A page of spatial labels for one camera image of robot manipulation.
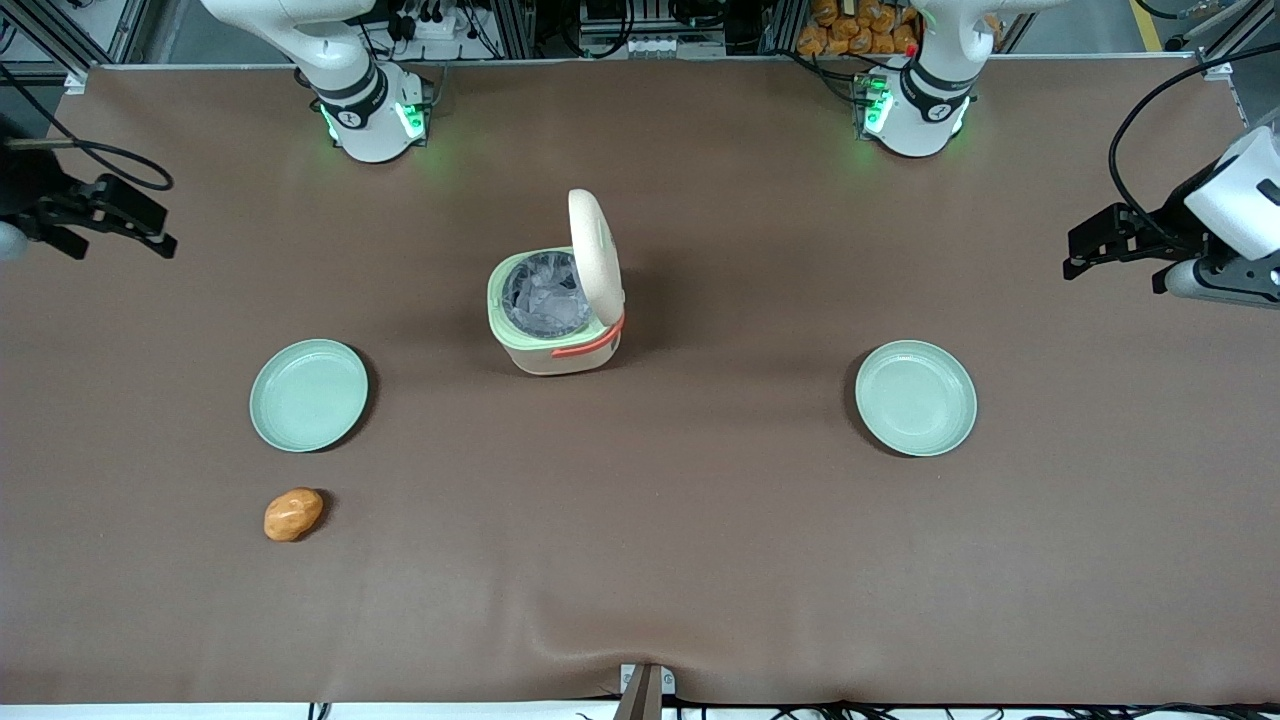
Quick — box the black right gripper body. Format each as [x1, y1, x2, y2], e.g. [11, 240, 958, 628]
[0, 148, 171, 239]

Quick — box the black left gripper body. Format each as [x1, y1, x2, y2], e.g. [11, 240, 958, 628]
[1066, 180, 1217, 264]

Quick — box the cream rice cooker orange handle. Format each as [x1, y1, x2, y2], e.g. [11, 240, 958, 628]
[486, 188, 628, 378]

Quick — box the pale green plate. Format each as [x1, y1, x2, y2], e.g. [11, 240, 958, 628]
[249, 339, 370, 454]
[854, 340, 979, 458]

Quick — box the orange-brown bread roll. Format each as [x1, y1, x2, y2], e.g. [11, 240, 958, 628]
[263, 487, 326, 544]

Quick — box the bag of orange bread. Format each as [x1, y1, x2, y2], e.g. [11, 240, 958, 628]
[796, 0, 922, 58]

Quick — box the white power strip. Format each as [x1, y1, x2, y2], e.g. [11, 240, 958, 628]
[393, 8, 473, 43]

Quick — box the brown table mat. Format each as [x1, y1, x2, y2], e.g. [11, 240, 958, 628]
[0, 58, 1280, 707]

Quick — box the metal table clamp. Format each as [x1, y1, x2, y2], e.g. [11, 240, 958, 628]
[615, 662, 677, 720]

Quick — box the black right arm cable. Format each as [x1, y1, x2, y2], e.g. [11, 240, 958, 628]
[0, 62, 175, 193]

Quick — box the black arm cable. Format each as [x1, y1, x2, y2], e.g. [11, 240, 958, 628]
[1107, 40, 1280, 251]
[0, 62, 175, 193]

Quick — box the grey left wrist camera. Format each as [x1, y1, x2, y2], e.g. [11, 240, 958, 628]
[1163, 256, 1280, 310]

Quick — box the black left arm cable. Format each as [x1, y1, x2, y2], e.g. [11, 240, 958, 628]
[1107, 40, 1280, 251]

